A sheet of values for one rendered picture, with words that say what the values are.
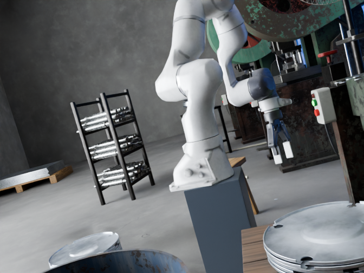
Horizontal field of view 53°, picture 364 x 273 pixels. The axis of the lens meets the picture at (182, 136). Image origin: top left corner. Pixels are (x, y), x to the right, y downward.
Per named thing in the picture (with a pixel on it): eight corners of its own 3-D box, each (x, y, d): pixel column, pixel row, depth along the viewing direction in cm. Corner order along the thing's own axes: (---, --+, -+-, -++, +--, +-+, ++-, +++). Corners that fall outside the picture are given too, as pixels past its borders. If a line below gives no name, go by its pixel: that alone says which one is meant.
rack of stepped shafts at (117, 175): (138, 199, 312) (107, 91, 302) (95, 206, 329) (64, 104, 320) (159, 183, 351) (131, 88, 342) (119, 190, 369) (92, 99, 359)
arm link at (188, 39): (189, 14, 116) (151, 32, 128) (188, 89, 111) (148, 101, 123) (212, 27, 123) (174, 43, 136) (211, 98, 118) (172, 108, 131)
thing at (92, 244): (65, 273, 130) (65, 271, 130) (39, 260, 153) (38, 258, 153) (131, 238, 149) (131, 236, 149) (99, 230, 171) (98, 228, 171)
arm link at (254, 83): (245, 103, 146) (268, 96, 140) (236, 72, 147) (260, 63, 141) (262, 101, 161) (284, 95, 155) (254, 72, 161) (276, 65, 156)
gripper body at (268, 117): (267, 112, 160) (272, 133, 160) (259, 114, 153) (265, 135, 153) (283, 108, 156) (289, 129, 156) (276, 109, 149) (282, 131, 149)
